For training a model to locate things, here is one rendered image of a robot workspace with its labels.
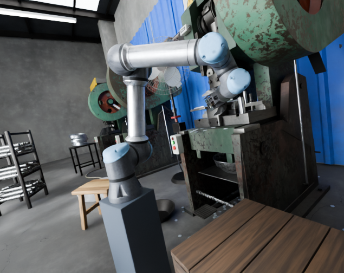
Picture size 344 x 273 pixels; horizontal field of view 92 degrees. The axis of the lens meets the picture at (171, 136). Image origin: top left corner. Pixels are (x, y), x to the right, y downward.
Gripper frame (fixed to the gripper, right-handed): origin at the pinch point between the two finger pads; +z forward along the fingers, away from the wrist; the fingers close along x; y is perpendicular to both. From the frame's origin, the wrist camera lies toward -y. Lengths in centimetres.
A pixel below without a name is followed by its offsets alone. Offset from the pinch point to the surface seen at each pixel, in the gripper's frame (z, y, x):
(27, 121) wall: 499, 387, -292
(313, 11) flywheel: -10, -68, -16
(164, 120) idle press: 170, 12, -27
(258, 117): 1.9, -19.0, 19.4
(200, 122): 30.1, 3.0, 5.1
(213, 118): 14.8, -1.0, 7.6
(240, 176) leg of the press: -6.0, 9.4, 39.1
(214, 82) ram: 14.4, -13.5, -12.5
